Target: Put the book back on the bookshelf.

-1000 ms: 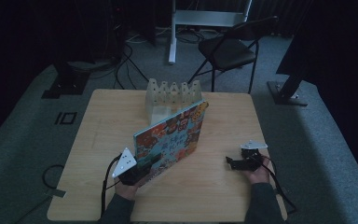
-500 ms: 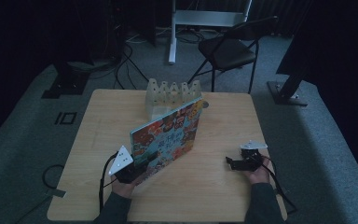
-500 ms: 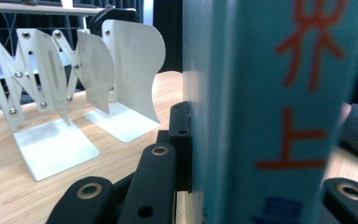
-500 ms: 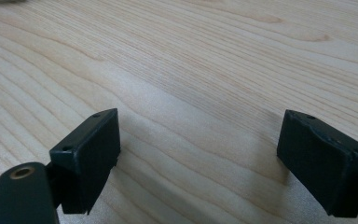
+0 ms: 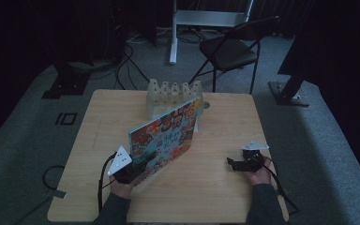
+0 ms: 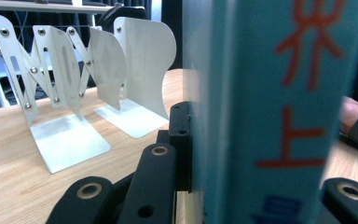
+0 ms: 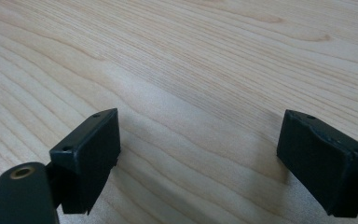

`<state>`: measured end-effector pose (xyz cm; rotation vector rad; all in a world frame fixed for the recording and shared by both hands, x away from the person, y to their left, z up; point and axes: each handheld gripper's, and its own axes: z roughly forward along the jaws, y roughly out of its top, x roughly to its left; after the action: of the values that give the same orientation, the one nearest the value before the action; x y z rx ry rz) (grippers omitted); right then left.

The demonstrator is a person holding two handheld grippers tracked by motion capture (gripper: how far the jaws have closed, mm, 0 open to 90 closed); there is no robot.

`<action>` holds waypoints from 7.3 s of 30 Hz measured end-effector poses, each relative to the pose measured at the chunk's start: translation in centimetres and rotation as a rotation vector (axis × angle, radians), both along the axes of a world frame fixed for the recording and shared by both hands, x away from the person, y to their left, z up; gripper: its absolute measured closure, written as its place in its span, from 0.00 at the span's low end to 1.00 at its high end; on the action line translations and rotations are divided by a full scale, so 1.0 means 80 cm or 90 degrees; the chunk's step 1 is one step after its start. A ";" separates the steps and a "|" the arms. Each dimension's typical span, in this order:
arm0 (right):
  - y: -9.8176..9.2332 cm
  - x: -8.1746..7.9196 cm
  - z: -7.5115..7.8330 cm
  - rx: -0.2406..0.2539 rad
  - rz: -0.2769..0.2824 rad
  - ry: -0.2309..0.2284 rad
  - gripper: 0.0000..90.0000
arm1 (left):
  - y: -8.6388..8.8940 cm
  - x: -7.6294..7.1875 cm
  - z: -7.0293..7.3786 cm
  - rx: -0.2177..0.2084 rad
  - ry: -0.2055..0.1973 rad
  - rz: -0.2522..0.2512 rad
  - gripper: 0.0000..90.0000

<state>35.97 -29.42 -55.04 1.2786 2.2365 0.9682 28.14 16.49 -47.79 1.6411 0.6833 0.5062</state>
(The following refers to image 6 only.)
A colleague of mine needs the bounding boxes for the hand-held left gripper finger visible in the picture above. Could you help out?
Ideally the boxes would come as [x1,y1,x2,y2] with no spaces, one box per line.
[156,100,194,193]

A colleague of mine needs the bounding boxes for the illustrated children's picture book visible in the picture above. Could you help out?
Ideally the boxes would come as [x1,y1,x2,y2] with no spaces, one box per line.
[181,0,358,224]

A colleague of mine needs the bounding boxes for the expandable metal bookend rack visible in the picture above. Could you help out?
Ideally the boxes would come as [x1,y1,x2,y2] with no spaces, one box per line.
[0,13,178,175]

